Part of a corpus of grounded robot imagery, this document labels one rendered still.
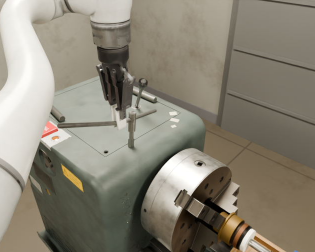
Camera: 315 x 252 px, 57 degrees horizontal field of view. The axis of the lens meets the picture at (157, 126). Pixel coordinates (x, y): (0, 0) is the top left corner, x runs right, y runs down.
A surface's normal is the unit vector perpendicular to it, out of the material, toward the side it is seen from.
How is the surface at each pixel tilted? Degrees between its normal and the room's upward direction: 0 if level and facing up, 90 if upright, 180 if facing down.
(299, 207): 0
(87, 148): 0
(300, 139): 90
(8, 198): 85
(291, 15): 90
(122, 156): 0
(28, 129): 67
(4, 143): 45
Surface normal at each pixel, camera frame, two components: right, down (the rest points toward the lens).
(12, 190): 0.99, 0.00
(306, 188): 0.00, -0.83
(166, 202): -0.55, -0.20
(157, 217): -0.66, 0.12
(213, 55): -0.67, 0.41
